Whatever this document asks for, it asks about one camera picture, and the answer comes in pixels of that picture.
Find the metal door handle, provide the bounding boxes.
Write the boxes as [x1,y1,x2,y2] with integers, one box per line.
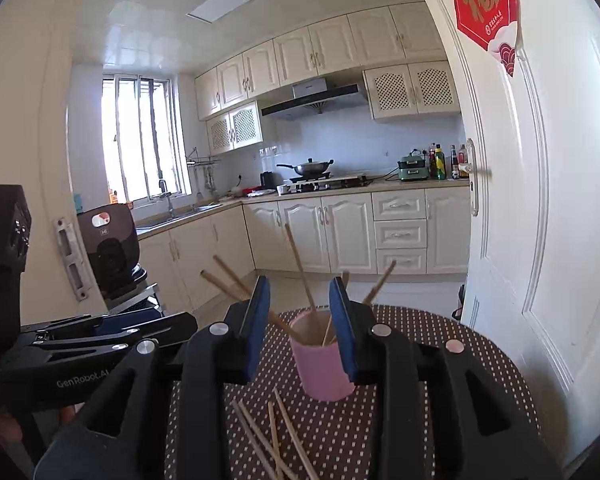
[465,138,493,217]

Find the gas stove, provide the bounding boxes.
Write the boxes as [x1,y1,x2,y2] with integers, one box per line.
[287,174,372,193]

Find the person's left hand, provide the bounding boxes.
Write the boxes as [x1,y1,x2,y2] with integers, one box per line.
[0,407,25,445]

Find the white lower kitchen cabinets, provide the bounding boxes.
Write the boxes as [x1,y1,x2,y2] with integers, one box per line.
[135,187,471,321]

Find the white upper kitchen cabinets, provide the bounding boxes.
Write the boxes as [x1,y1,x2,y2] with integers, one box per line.
[195,1,448,121]

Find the pink cup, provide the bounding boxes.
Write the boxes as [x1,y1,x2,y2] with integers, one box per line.
[289,310,357,402]

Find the light wooden chopstick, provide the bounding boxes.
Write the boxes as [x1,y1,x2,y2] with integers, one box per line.
[273,388,320,480]
[231,400,284,480]
[267,400,283,480]
[238,401,299,480]

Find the steel kitchen sink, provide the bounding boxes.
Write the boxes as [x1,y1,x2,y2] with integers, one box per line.
[172,202,221,216]

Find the metal stand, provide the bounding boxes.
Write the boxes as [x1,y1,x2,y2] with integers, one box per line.
[105,282,162,317]

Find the black range hood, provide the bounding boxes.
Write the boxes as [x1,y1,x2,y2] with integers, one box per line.
[260,77,368,121]

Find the green electric cooker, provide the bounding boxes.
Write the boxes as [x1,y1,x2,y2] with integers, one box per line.
[397,154,431,182]

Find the metal faucet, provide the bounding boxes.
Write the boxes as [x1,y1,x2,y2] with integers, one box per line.
[159,179,176,218]

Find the red paper door decoration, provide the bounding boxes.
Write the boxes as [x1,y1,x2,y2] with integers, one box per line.
[447,0,523,78]

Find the white kitchen cabinets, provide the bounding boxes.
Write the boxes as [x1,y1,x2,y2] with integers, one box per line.
[135,187,471,321]
[195,1,448,121]

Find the metal wok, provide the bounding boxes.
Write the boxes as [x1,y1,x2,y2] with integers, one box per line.
[276,157,335,178]

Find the white lattice door cabinet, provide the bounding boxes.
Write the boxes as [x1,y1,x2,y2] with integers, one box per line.
[206,101,263,156]
[363,61,462,121]

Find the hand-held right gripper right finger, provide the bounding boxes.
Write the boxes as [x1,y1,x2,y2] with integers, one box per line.
[328,276,563,480]

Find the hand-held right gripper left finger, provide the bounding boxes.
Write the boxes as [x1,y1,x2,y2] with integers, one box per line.
[34,275,272,480]

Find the metal wall utensil rack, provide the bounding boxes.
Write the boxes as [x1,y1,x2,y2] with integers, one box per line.
[186,147,221,167]

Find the round polka-dot table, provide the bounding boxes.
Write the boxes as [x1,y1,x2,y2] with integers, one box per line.
[164,304,541,480]

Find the white cabinet drawer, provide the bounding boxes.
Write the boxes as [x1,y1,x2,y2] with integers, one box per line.
[374,220,428,250]
[371,190,427,221]
[375,248,428,275]

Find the white door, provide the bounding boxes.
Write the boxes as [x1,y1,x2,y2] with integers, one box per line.
[402,0,600,466]

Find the metal door strike plate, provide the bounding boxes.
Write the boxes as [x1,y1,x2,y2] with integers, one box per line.
[55,216,92,302]

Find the bunch of wooden chopsticks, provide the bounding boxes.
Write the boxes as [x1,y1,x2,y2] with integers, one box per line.
[200,224,397,347]

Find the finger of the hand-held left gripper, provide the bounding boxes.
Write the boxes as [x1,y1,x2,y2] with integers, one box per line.
[30,311,199,364]
[19,308,163,337]

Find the kitchen window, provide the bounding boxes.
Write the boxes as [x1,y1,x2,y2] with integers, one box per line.
[101,74,188,206]

